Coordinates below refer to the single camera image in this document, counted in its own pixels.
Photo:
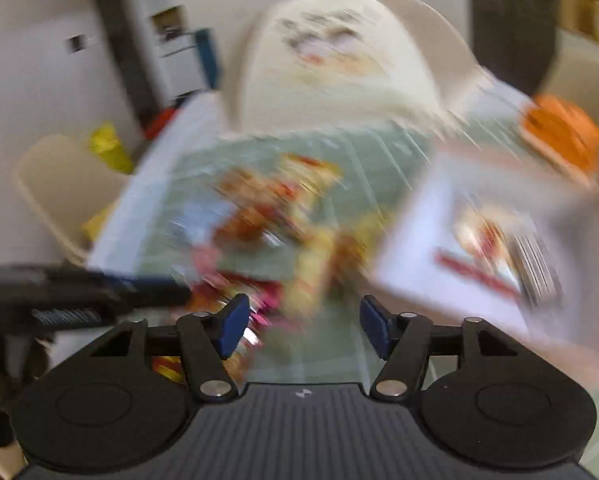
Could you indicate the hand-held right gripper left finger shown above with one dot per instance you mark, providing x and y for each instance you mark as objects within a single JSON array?
[{"x": 234, "y": 325}]

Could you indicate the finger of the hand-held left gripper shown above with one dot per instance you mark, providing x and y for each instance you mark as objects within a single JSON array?
[{"x": 129, "y": 290}]

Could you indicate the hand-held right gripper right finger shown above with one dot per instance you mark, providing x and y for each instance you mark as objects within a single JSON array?
[{"x": 374, "y": 325}]

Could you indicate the pink cardboard box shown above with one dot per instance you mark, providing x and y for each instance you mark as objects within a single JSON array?
[{"x": 419, "y": 240}]

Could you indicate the pile of assorted snack packets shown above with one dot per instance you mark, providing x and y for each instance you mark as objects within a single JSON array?
[{"x": 289, "y": 210}]

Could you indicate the printed white snack packet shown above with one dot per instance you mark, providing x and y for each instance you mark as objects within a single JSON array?
[{"x": 499, "y": 255}]

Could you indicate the beige chair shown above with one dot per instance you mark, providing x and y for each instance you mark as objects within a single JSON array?
[
  {"x": 59, "y": 185},
  {"x": 449, "y": 50}
]

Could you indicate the yellow plastic bag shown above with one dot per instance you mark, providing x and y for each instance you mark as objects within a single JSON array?
[{"x": 107, "y": 147}]

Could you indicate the green checked tablecloth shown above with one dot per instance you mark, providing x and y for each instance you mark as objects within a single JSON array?
[{"x": 369, "y": 160}]

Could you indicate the white refrigerator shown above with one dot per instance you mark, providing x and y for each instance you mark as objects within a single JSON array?
[{"x": 179, "y": 60}]

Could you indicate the printed cream chair cover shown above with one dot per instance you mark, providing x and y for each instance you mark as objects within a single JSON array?
[{"x": 329, "y": 60}]

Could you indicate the orange box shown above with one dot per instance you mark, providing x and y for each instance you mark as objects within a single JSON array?
[{"x": 562, "y": 130}]

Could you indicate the dark cabinet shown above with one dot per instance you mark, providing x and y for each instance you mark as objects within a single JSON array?
[{"x": 514, "y": 20}]

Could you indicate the dark door frame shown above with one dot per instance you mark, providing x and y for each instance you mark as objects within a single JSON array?
[{"x": 124, "y": 50}]

